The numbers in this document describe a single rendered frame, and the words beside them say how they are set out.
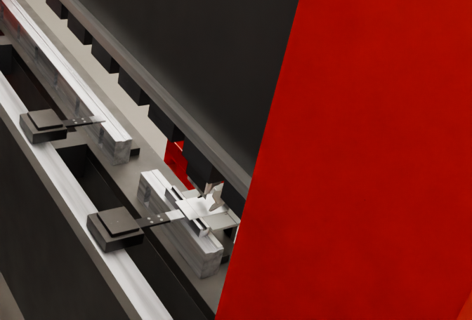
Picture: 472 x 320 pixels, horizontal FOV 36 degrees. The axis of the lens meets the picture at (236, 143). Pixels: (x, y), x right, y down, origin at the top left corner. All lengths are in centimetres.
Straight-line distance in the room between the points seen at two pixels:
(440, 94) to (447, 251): 11
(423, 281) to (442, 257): 3
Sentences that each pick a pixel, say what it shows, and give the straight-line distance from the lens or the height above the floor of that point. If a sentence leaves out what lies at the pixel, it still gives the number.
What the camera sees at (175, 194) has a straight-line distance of 211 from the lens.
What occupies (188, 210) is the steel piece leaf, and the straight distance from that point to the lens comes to 204.
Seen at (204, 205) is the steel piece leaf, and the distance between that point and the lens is 207.
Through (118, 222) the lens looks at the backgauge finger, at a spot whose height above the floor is 103.
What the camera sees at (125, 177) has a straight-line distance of 234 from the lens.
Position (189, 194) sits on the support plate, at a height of 100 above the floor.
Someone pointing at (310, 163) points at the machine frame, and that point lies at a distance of 63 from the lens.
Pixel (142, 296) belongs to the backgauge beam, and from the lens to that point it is 179.
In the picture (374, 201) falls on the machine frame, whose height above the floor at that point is 193.
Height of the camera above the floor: 224
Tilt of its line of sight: 31 degrees down
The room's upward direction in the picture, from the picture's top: 14 degrees clockwise
